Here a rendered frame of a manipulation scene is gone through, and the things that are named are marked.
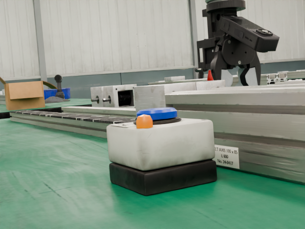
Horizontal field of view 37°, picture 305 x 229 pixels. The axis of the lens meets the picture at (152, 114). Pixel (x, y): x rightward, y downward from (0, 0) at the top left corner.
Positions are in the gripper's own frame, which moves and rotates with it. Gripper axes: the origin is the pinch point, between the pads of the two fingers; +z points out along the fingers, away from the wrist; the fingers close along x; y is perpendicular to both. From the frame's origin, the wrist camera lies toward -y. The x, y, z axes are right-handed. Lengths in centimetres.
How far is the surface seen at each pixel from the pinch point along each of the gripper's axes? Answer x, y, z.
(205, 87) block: 16.9, -14.2, -5.4
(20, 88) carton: -2, 193, -9
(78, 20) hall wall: -343, 1046, -176
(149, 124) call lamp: 34.2, -30.1, -2.9
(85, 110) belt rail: 2, 77, 1
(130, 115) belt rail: 1.3, 44.3, 1.7
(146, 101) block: 23.4, -9.1, -4.1
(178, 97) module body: 23.4, -17.7, -4.6
